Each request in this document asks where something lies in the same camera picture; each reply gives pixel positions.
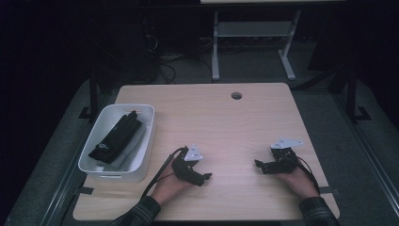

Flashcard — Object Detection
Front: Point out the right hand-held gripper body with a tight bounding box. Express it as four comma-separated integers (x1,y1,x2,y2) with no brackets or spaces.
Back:
266,137,305,174

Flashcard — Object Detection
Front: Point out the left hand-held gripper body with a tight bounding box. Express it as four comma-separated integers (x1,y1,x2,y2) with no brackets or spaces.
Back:
170,143,204,186

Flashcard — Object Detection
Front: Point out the grey knitted glove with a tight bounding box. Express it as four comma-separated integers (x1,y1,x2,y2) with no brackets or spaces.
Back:
100,123,149,172

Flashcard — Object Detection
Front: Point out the black glove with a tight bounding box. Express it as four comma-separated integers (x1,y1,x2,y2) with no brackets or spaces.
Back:
88,109,143,165

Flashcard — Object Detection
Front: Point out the white plastic basket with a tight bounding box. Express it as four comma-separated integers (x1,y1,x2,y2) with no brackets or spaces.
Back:
77,104,156,183

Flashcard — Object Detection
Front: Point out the person's left hand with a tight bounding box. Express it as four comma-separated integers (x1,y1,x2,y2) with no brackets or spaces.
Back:
151,164,189,206

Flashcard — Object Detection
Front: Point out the person's right hand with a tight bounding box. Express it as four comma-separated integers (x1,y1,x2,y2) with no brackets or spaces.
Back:
278,169,319,200

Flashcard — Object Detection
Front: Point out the left hand-held gripper cable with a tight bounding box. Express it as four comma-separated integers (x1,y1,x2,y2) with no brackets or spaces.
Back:
140,146,189,201

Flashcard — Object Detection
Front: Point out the hand-held gripper cable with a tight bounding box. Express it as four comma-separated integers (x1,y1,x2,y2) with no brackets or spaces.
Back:
140,146,189,201
293,154,322,194

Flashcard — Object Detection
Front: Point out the right hand-held gripper cable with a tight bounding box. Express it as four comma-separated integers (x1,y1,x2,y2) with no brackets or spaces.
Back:
293,154,322,194

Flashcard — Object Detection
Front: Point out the metal floor rail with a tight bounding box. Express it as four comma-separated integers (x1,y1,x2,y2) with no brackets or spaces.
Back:
332,92,399,210
39,125,92,226

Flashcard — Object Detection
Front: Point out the black metal post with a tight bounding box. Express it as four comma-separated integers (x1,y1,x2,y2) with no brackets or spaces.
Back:
346,67,372,124
78,67,99,121

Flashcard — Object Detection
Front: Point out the bundle of floor cables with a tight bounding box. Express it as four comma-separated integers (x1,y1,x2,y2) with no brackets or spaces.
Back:
142,15,215,85

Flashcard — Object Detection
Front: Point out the grey metal table frame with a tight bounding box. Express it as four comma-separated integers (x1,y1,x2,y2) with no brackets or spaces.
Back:
211,8,302,82

